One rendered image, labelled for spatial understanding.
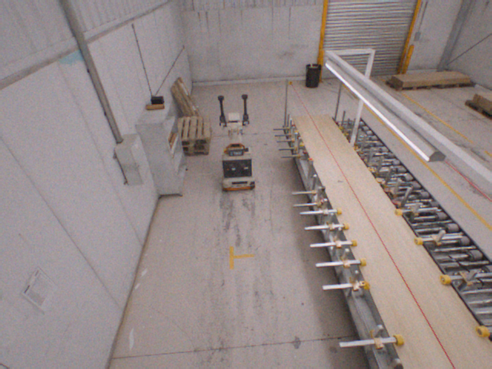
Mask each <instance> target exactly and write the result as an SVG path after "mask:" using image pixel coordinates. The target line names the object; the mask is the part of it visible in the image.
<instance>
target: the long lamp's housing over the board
mask: <svg viewBox="0 0 492 369"><path fill-rule="evenodd" d="M325 64H326V65H327V66H329V67H330V68H332V69H333V70H334V71H335V72H336V73H337V74H338V75H340V76H341V77H342V78H343V79H344V80H345V81H346V82H347V83H348V85H350V86H351V87H352V88H353V89H354V90H355V91H356V92H357V93H358V94H359V95H360V96H361V97H362V98H363V99H364V100H365V101H366V102H367V103H368V104H370V105H372V106H373V107H374V108H375V109H376V110H377V111H378V112H380V113H381V114H382V115H383V116H384V117H385V118H386V119H387V121H388V122H390V123H391V124H392V125H393V126H394V127H395V128H396V129H397V130H398V131H399V132H400V133H401V134H402V135H403V136H404V137H405V138H406V139H407V140H408V141H410V142H411V143H412V144H413V145H414V146H415V147H416V148H417V149H419V150H420V151H421V152H422V153H423V154H424V155H425V156H426V158H427V159H428V160H427V162H438V161H444V159H445V158H446V155H445V154H443V153H442V152H441V151H440V150H438V149H437V148H436V147H435V146H433V145H432V144H431V143H430V142H429V141H428V140H427V139H426V138H424V137H423V136H422V135H420V134H419V133H418V132H417V131H414V129H413V128H412V127H411V126H410V125H409V124H408V123H406V122H405V121H404V120H403V119H401V118H400V116H399V115H397V114H396V113H395V112H394V111H392V110H391V109H390V108H389V107H387V106H386V105H385V103H383V102H382V101H381V100H380V99H378V98H377V97H376V96H374V95H372V94H371V93H370V92H369V91H368V90H365V88H364V87H363V86H362V85H361V84H359V83H358V81H357V80H356V79H354V78H353V77H352V76H351V75H349V74H348V73H347V72H346V71H345V70H344V69H343V68H341V67H340V66H339V65H337V64H336V63H335V62H334V61H333V60H330V59H328V60H327V61H326V63H325Z"/></svg>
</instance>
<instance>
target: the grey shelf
mask: <svg viewBox="0 0 492 369"><path fill-rule="evenodd" d="M164 105H165V109H155V110H147V109H146V108H145V109H144V110H143V112H142V113H141V115H140V116H139V118H138V120H137V121H136V123H135V128H136V131H137V133H138V134H139V137H140V139H141V143H142V146H143V149H144V151H145V155H146V158H147V160H148V163H149V165H150V168H151V169H150V171H151V175H152V177H153V180H154V183H155V186H156V188H157V191H158V196H159V198H161V194H176V193H179V194H180V197H182V193H181V184H182V182H183V179H185V172H186V171H187V170H188V167H187V163H186V159H185V153H184V152H183V149H182V145H181V143H180V142H181V139H180V135H179V132H178V125H177V121H176V117H175V111H174V108H173V104H172V101H165V103H164ZM172 112H173V114H172ZM175 126H176V127H175ZM176 130H177V131H176ZM171 132H172V134H174V133H175V134H176V135H177V136H176V138H175V141H174V144H173V146H172V148H171V149H170V146H169V142H170V141H169V142H168V137H169V135H170V133H171ZM165 142H166V143H165ZM179 143H180V144H179ZM166 145H167V146H166ZM174 152H175V153H174ZM173 155H174V157H173ZM170 159H171V160H170ZM183 160H184V161H183ZM153 173H154V174H153Z"/></svg>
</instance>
